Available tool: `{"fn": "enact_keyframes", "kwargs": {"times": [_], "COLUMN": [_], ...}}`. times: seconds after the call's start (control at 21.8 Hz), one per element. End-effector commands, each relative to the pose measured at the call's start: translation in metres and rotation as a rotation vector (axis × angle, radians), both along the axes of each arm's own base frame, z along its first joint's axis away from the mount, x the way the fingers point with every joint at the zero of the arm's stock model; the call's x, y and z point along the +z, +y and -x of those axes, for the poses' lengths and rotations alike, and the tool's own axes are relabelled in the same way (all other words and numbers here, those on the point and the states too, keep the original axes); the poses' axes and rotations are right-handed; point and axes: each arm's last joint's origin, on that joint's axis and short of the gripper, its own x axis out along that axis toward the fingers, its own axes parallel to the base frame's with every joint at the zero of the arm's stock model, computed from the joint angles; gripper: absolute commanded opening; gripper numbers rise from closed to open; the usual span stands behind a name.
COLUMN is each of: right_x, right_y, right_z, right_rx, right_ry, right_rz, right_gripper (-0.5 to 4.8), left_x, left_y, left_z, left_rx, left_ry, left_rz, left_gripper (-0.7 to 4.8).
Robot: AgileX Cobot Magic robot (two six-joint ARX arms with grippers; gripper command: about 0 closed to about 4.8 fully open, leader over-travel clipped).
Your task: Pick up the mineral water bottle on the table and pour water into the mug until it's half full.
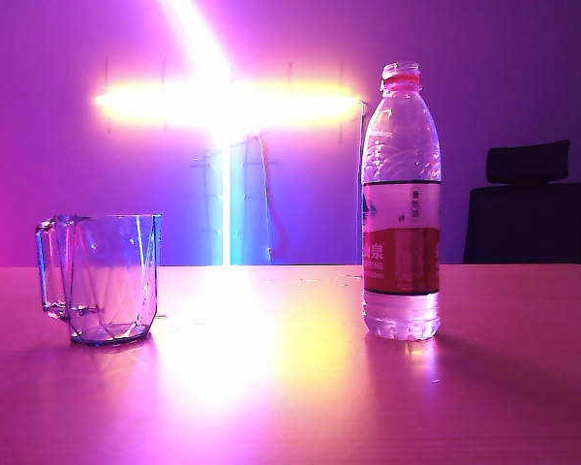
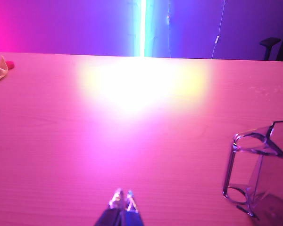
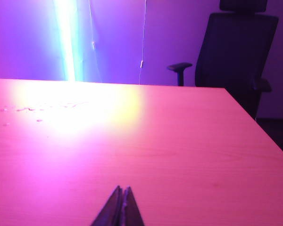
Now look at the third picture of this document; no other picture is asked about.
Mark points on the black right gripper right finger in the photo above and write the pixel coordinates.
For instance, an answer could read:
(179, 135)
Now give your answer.
(130, 209)

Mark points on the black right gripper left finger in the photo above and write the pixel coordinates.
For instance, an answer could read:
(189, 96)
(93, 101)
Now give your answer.
(110, 209)

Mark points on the glowing vertical light strip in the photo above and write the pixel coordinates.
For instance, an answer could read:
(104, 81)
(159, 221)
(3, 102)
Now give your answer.
(67, 40)

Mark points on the black office chair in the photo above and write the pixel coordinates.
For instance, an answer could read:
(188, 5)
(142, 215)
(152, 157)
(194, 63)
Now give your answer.
(235, 51)

